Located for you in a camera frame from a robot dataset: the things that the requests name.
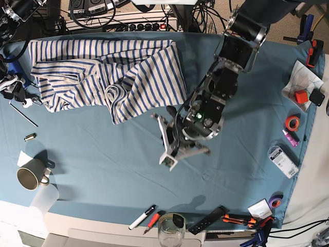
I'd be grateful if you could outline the clear drinking glass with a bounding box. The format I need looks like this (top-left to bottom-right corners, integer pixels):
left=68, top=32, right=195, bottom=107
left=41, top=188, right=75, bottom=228
left=158, top=213, right=186, bottom=247

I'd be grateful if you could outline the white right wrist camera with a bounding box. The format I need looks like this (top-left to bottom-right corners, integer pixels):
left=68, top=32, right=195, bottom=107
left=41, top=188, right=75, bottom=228
left=0, top=75, right=25, bottom=91

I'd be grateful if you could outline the blue device with black knob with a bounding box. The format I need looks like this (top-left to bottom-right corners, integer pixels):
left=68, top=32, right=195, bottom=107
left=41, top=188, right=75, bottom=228
left=4, top=57, right=30, bottom=89

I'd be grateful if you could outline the blue black spring clamp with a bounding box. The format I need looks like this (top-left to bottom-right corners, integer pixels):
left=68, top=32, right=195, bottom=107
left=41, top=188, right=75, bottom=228
left=240, top=217, right=275, bottom=247

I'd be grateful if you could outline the white black marker pen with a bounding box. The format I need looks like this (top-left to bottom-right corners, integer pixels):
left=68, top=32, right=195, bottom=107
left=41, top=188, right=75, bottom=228
left=129, top=204, right=156, bottom=230

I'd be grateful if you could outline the black remote control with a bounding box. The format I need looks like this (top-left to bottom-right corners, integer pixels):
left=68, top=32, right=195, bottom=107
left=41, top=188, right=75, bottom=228
left=188, top=206, right=229, bottom=235

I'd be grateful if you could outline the teal table cloth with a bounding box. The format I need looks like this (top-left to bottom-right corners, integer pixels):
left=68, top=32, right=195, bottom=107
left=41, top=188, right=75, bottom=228
left=1, top=41, right=327, bottom=224

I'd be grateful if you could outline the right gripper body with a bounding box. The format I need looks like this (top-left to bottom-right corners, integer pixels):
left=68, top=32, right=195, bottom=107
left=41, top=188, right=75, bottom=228
left=1, top=83, right=26, bottom=102

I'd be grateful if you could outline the blue black bar clamp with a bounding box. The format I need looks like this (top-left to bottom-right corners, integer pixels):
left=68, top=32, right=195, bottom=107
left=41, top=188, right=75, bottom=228
left=283, top=14, right=314, bottom=45

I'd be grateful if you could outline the white metal small part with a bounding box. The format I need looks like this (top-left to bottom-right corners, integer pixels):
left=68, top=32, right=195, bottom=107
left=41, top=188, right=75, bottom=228
left=21, top=95, right=43, bottom=109

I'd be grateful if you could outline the red handled screwdriver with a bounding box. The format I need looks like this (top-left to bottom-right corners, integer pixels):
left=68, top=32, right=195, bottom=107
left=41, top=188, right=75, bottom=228
left=143, top=210, right=166, bottom=235

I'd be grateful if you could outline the purple tape roll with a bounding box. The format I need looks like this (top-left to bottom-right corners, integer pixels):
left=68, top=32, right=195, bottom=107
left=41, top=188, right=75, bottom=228
left=268, top=195, right=283, bottom=209

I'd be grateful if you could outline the black orange clamp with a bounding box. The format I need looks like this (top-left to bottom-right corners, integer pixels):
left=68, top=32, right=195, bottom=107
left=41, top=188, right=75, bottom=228
left=306, top=39, right=324, bottom=68

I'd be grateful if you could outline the pink glue tube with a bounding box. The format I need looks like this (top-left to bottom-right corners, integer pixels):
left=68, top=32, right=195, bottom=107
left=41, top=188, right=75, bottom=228
left=282, top=129, right=299, bottom=147

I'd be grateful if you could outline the white card box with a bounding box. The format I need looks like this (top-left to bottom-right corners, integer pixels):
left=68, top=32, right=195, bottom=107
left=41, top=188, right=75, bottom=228
left=248, top=199, right=272, bottom=220

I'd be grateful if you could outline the black allen key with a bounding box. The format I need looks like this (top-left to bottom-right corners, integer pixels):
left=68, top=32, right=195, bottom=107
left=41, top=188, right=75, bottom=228
left=9, top=100, right=39, bottom=128

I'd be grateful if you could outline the white printed paper sheet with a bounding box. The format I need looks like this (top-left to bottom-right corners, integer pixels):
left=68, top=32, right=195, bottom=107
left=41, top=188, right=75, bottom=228
left=281, top=60, right=324, bottom=113

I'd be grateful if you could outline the white paper note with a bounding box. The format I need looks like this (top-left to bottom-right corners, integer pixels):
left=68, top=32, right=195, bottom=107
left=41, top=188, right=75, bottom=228
left=17, top=151, right=33, bottom=167

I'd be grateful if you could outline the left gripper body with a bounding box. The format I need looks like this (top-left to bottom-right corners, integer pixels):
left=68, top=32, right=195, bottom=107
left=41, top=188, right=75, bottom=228
left=167, top=121, right=197, bottom=156

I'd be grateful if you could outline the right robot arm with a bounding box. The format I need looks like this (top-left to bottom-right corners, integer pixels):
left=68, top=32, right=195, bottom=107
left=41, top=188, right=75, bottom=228
left=1, top=0, right=46, bottom=103

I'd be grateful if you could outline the clear plastic screw box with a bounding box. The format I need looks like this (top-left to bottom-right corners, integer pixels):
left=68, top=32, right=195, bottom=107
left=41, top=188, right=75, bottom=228
left=267, top=146, right=299, bottom=179

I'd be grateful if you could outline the blue white striped T-shirt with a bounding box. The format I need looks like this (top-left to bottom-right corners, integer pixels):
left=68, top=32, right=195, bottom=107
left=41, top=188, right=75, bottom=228
left=28, top=40, right=187, bottom=125

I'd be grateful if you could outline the grey ceramic mug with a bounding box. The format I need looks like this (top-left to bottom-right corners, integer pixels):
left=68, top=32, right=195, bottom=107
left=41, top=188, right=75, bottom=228
left=16, top=158, right=49, bottom=191

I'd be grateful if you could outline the translucent plastic cup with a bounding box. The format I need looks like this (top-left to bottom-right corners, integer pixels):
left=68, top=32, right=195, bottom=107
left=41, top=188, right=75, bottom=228
left=30, top=184, right=59, bottom=215

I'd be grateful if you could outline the red cube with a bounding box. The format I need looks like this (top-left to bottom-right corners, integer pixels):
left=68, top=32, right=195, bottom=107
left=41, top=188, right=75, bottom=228
left=295, top=90, right=308, bottom=104

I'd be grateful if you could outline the small brass cylinder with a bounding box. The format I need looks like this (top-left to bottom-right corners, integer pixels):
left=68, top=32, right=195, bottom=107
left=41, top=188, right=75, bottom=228
left=24, top=133, right=36, bottom=142

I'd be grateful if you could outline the black square mount plate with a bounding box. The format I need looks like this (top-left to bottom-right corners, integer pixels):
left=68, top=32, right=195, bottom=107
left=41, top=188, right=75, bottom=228
left=309, top=89, right=325, bottom=107

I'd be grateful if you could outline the red tape roll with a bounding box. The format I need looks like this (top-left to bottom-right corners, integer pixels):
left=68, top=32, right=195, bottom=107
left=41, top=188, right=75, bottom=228
left=285, top=115, right=300, bottom=132

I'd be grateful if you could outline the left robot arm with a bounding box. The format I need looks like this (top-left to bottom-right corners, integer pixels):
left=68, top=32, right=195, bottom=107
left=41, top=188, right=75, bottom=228
left=153, top=1, right=300, bottom=162

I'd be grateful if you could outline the orange black utility knife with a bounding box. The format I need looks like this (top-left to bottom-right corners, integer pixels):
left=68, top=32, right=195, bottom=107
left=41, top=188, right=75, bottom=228
left=222, top=214, right=257, bottom=228

